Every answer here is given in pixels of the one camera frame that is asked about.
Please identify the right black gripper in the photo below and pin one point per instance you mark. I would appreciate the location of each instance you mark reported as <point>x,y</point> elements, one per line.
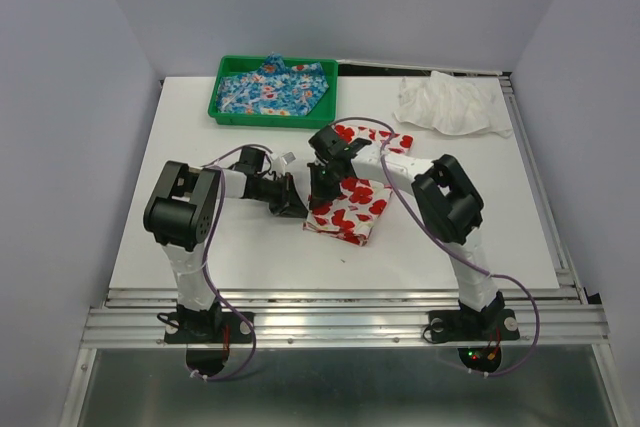
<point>319,195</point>

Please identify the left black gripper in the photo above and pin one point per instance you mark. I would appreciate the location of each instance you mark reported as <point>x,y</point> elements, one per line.
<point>294,206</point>

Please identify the red poppy white skirt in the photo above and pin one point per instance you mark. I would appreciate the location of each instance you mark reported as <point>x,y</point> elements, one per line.
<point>351,216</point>

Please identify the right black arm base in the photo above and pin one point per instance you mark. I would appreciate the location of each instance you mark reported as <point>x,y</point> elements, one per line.
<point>463,325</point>

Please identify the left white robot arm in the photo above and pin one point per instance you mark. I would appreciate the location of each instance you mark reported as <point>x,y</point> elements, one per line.
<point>183,212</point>

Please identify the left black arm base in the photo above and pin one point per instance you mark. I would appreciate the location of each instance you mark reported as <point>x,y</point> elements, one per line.
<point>235,329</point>

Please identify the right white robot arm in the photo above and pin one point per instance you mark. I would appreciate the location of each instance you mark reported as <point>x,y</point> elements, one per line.
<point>449,212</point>

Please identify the green plastic tray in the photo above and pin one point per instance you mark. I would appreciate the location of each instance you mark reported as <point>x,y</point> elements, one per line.
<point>323,114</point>

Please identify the blue floral skirt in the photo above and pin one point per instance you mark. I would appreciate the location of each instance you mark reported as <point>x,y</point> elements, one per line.
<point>273,89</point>

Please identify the white crumpled skirt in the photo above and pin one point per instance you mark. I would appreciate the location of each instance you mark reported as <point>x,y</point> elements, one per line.
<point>453,106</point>

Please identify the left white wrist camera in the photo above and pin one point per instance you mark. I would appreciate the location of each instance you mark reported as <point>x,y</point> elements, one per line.
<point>281,161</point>

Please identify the aluminium rail frame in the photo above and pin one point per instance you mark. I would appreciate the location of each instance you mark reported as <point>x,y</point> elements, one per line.
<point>356,357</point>

